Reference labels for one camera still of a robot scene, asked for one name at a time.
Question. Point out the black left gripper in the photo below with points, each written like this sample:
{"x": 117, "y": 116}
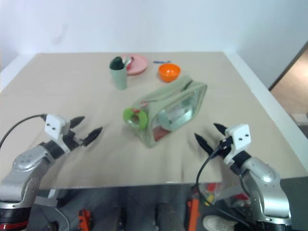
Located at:
{"x": 72, "y": 140}

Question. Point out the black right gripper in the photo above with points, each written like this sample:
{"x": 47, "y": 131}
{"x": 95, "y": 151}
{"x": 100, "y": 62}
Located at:
{"x": 226, "y": 145}

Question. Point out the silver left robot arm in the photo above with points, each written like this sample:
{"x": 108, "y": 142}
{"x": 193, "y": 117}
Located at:
{"x": 29, "y": 166}

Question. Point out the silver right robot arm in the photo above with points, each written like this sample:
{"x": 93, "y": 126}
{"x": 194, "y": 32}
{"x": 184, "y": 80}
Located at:
{"x": 264, "y": 183}

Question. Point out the green transparent lunch bag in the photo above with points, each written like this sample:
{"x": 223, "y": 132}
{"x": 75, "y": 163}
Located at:
{"x": 168, "y": 101}

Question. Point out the beige tablecloth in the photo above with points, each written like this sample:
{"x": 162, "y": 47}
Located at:
{"x": 72, "y": 96}

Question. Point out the clear bag of colourful items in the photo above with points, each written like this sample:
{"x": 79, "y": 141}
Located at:
{"x": 216, "y": 192}

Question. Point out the green avocado zipper charm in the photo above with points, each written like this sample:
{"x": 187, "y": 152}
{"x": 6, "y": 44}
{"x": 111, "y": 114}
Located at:
{"x": 143, "y": 119}

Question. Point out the sage green cup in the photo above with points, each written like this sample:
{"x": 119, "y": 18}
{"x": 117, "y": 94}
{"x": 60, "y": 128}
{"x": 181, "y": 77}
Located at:
{"x": 119, "y": 78}

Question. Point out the dark green plush item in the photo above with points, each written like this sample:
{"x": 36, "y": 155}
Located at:
{"x": 116, "y": 63}

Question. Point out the orange bowl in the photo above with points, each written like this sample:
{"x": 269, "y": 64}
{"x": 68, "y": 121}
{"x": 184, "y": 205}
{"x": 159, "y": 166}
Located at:
{"x": 168, "y": 74}

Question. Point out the white red toothbrush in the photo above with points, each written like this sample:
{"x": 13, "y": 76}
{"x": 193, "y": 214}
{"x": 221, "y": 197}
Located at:
{"x": 127, "y": 61}

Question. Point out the pink plate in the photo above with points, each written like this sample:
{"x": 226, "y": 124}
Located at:
{"x": 138, "y": 63}

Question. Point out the white shoe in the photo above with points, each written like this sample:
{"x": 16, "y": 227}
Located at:
{"x": 217, "y": 222}

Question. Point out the blue pen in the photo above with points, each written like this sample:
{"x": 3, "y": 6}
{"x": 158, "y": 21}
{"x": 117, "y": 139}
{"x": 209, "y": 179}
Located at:
{"x": 161, "y": 61}

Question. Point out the orange black toy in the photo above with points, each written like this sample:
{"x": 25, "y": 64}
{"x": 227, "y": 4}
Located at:
{"x": 84, "y": 219}

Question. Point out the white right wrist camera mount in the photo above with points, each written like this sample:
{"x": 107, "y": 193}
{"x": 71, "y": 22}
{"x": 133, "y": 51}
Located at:
{"x": 240, "y": 137}

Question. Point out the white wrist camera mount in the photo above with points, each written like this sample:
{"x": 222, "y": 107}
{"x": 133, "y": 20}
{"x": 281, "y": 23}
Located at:
{"x": 240, "y": 137}
{"x": 54, "y": 126}

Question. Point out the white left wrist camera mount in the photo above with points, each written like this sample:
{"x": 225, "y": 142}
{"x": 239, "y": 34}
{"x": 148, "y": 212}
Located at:
{"x": 54, "y": 126}

